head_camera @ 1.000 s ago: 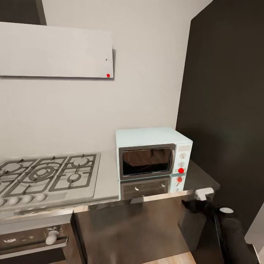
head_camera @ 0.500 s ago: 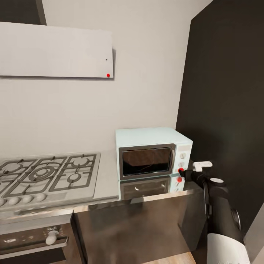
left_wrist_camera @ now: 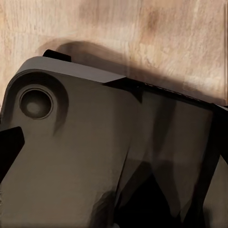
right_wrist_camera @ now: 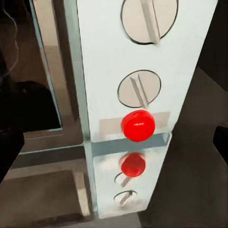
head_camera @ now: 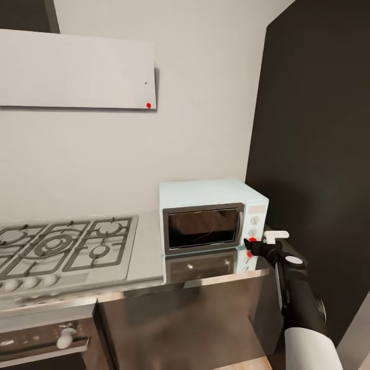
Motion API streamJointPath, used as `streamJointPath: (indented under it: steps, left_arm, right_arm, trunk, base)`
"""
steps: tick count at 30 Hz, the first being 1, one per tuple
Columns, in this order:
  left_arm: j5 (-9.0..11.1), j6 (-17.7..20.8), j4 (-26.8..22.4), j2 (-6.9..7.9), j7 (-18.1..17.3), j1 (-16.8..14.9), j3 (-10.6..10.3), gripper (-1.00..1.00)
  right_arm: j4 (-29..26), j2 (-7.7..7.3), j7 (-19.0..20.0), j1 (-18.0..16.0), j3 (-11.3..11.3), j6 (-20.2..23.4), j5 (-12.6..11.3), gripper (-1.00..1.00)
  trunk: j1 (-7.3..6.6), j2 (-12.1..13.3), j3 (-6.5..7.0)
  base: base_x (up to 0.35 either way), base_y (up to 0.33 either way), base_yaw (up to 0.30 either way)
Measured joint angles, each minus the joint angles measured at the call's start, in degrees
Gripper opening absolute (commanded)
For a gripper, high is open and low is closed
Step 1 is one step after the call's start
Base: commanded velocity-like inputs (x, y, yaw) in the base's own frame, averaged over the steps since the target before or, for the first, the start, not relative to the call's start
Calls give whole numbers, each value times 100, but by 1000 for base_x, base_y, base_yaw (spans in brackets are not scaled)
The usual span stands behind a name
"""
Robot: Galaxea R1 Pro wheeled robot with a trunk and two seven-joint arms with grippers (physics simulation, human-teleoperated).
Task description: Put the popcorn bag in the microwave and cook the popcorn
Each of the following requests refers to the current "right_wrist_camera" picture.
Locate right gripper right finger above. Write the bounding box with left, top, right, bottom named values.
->
left=213, top=126, right=228, bottom=164

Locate microwave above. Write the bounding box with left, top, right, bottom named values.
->
left=0, top=0, right=218, bottom=153

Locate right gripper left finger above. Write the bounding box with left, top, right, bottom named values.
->
left=0, top=126, right=25, bottom=183

